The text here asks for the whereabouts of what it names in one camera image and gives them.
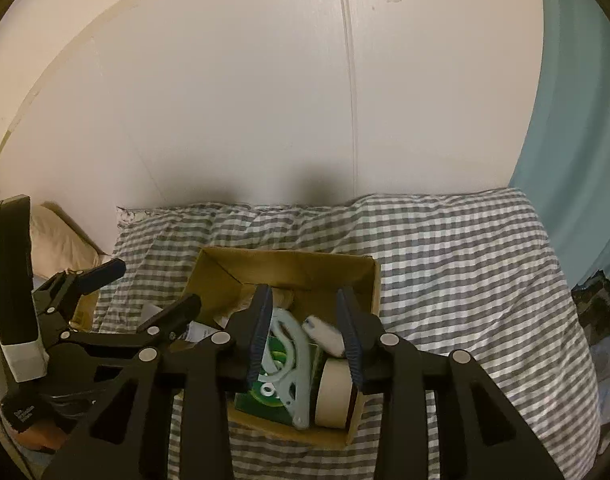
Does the small brown bedside box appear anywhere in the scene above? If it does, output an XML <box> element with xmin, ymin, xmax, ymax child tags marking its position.
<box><xmin>69</xmin><ymin>290</ymin><xmax>100</xmax><ymax>332</ymax></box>

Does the white round plastic pouch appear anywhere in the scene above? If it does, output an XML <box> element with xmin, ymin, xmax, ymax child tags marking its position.
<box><xmin>302</xmin><ymin>315</ymin><xmax>345</xmax><ymax>359</ymax></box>

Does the white headboard panel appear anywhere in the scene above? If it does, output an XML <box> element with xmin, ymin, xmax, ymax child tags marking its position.
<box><xmin>0</xmin><ymin>0</ymin><xmax>544</xmax><ymax>250</ymax></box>

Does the green 999 medicine box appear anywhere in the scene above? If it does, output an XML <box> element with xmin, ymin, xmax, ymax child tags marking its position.
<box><xmin>235</xmin><ymin>336</ymin><xmax>320</xmax><ymax>431</ymax></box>

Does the grey white checkered bed sheet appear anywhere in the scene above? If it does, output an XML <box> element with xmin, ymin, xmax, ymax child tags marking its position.
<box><xmin>92</xmin><ymin>188</ymin><xmax>600</xmax><ymax>479</ymax></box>

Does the brown cardboard box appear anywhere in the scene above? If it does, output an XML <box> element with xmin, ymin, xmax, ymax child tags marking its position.
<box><xmin>185</xmin><ymin>247</ymin><xmax>381</xmax><ymax>450</ymax></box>

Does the beige masking tape roll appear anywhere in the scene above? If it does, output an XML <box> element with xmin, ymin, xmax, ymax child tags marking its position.
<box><xmin>314</xmin><ymin>359</ymin><xmax>355</xmax><ymax>430</ymax></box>

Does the beige pillow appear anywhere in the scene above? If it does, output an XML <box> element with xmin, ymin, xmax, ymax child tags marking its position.
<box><xmin>30</xmin><ymin>205</ymin><xmax>111</xmax><ymax>278</ymax></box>

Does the grey-green folding clothes hanger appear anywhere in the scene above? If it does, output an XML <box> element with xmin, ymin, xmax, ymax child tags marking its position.
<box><xmin>257</xmin><ymin>308</ymin><xmax>311</xmax><ymax>430</ymax></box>

